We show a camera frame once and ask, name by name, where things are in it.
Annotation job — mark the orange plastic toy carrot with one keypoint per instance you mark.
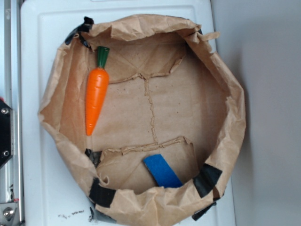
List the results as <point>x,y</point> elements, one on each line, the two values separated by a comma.
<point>97,84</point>

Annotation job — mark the crumpled brown paper bag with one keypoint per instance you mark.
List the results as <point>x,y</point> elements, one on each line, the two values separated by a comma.
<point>116,179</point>

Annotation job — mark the blue sponge block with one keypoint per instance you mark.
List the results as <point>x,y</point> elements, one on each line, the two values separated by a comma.
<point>162,172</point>

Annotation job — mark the white plastic tray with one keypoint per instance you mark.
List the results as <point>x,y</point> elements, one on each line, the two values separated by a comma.
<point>52,196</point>

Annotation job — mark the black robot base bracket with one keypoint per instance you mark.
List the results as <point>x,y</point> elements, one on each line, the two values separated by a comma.
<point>5,133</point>

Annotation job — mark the silver aluminium frame rail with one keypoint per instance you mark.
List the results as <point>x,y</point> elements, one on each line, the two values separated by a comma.
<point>11,175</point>

